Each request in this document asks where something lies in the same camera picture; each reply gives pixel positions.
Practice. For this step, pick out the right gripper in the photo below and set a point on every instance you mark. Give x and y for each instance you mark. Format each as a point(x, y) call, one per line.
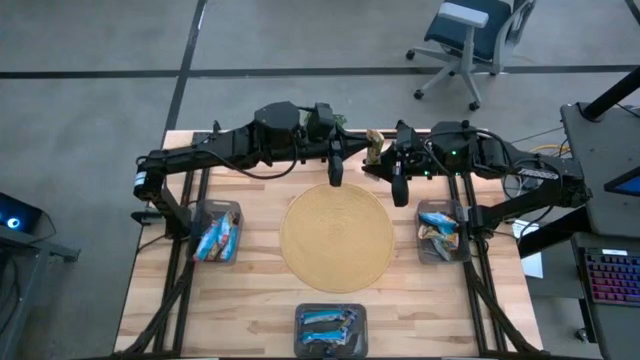
point(400, 187)

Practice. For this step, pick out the blue and grey office chair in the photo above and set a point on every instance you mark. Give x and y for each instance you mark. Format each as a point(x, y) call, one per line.
point(470, 30)

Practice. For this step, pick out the clear grey plastic bin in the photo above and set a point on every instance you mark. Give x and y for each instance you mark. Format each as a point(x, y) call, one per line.
point(220, 205)
point(425, 255)

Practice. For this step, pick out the round woven straw placemat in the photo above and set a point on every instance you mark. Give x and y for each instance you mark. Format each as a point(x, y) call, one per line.
point(337, 240)

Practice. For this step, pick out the small black bracket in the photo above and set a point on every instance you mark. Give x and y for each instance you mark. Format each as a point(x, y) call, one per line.
point(147, 216)

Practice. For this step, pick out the backlit keyboard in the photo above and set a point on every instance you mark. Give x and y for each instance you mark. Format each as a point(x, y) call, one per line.
point(612, 277)

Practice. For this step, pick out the black aluminium table frame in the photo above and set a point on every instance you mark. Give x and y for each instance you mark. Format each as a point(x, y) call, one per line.
point(200, 300)

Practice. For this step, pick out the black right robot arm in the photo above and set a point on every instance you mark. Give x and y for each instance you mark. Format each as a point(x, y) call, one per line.
point(540, 175)

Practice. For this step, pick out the black computer tower with light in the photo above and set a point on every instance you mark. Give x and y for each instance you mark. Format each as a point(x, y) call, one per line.
point(25, 210)

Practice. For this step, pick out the red and green granola bar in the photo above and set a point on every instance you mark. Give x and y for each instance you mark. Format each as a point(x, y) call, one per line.
point(216, 248)

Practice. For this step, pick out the red and blue granola bar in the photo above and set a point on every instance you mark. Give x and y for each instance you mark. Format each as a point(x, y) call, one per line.
point(233, 220)

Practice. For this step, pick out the black round pole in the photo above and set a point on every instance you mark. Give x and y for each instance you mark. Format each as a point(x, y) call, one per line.
point(610, 95)

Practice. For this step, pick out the grey side desk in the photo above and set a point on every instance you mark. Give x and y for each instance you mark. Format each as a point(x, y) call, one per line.
point(600, 150)

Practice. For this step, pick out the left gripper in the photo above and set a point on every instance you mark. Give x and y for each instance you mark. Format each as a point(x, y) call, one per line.
point(336, 167)

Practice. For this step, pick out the small potted green plant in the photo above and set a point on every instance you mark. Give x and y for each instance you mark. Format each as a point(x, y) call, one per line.
point(340, 120)

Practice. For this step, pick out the grey side cart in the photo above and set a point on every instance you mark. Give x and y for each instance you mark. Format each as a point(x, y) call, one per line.
point(35, 252)

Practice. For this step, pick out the orange-ended granola bar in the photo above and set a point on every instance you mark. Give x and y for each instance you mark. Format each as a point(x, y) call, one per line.
point(375, 145)

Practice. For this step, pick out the tablet with blue screen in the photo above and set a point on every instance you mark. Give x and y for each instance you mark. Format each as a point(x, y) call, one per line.
point(631, 186)

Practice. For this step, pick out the black flat support beam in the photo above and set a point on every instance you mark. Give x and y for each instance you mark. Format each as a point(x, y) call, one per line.
point(550, 235)

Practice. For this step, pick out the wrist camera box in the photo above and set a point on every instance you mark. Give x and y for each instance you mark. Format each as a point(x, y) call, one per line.
point(450, 145)
point(277, 122)

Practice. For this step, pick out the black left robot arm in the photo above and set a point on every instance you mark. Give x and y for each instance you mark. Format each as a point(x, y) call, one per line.
point(210, 155)

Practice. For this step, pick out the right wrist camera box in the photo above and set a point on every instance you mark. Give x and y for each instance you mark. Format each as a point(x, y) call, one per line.
point(450, 145)

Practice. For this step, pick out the white paper sheet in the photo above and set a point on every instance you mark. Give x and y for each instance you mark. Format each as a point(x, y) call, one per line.
point(534, 267)

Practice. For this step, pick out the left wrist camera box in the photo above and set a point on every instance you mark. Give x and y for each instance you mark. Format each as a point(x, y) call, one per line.
point(277, 122)

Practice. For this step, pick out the dark rectangular plastic container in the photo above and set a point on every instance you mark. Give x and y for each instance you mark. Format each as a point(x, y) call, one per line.
point(330, 350)

